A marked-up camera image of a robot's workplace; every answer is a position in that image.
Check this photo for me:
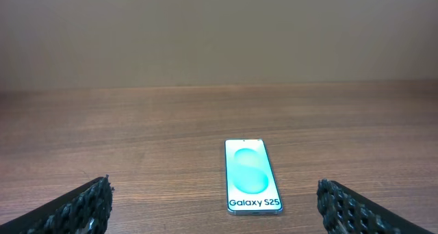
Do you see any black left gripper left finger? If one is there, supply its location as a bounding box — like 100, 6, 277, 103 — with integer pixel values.
1, 175, 114, 234

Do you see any Galaxy S25 smartphone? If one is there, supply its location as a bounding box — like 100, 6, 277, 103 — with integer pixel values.
224, 139, 283, 215

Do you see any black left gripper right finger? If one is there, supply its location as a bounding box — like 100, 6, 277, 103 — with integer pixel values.
317, 179, 432, 234

